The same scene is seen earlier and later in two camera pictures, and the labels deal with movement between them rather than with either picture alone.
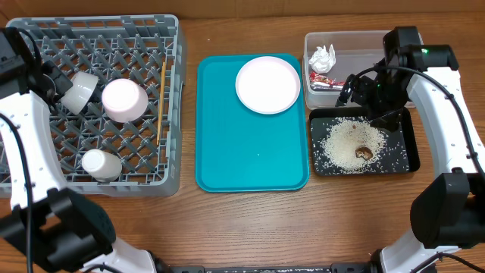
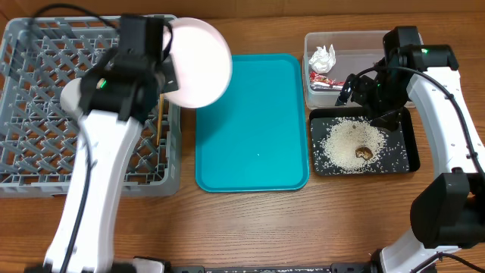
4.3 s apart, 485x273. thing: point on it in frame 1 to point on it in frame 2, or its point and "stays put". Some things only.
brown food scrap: [364, 152] stays put
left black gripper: [54, 72] to [168, 83]
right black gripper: [390, 121] stays put
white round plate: [267, 85] to [203, 61]
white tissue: [323, 61] stays put
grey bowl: [76, 96] stays put
